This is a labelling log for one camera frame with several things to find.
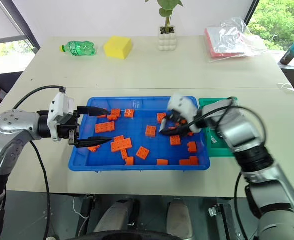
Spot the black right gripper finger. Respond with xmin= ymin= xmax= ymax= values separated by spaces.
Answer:
xmin=161 ymin=125 xmax=190 ymax=138
xmin=159 ymin=115 xmax=174 ymax=133

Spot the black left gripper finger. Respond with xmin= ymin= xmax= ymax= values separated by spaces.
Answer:
xmin=74 ymin=136 xmax=114 ymax=149
xmin=76 ymin=106 xmax=111 ymax=118

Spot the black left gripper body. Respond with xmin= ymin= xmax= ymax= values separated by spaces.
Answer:
xmin=56 ymin=106 xmax=81 ymax=146

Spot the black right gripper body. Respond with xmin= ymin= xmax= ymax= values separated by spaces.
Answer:
xmin=170 ymin=112 xmax=188 ymax=129

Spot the blue plastic bin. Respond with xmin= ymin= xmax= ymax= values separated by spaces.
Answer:
xmin=68 ymin=96 xmax=212 ymax=173

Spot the green plastic bin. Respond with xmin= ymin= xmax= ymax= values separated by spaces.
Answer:
xmin=198 ymin=97 xmax=239 ymax=159

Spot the long orange building brick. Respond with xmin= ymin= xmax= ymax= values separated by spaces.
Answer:
xmin=94 ymin=121 xmax=116 ymax=134

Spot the large orange brick block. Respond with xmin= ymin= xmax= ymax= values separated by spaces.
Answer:
xmin=110 ymin=135 xmax=133 ymax=153

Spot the green plastic bottle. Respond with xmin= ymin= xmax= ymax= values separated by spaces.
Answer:
xmin=59 ymin=40 xmax=97 ymax=58

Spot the yellow sponge block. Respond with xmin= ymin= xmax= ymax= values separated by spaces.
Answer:
xmin=103 ymin=35 xmax=133 ymax=60

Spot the grey rounded robot foot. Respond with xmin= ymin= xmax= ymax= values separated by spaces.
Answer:
xmin=166 ymin=197 xmax=195 ymax=240
xmin=93 ymin=198 xmax=141 ymax=236

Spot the green plant in white pot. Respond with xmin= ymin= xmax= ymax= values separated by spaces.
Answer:
xmin=144 ymin=0 xmax=184 ymax=52

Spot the clear bag with red sheets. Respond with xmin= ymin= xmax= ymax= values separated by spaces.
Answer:
xmin=203 ymin=16 xmax=268 ymax=64

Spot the black rounded robot torso edge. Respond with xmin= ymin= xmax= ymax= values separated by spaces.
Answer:
xmin=78 ymin=229 xmax=188 ymax=240

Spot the clear plastic wrap scrap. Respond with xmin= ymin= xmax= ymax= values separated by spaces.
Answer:
xmin=276 ymin=82 xmax=294 ymax=93

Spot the blue water bottle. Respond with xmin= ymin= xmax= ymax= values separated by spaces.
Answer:
xmin=279 ymin=33 xmax=294 ymax=66

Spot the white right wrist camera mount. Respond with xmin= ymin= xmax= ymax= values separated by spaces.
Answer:
xmin=167 ymin=92 xmax=203 ymax=134

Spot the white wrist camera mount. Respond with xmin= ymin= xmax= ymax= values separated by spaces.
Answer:
xmin=47 ymin=92 xmax=76 ymax=143
xmin=167 ymin=92 xmax=203 ymax=134

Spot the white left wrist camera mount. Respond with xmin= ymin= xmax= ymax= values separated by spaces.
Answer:
xmin=47 ymin=92 xmax=76 ymax=143

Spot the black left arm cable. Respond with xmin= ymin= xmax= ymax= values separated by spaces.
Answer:
xmin=11 ymin=85 xmax=67 ymax=240

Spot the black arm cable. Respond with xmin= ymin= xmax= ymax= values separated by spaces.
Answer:
xmin=184 ymin=103 xmax=268 ymax=240
xmin=11 ymin=85 xmax=67 ymax=240

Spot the white thin cable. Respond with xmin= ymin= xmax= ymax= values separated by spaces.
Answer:
xmin=72 ymin=196 xmax=91 ymax=221

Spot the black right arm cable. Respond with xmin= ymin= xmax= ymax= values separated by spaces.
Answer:
xmin=184 ymin=103 xmax=268 ymax=240

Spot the black metal table bracket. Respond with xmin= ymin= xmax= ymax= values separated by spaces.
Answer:
xmin=207 ymin=203 xmax=235 ymax=240

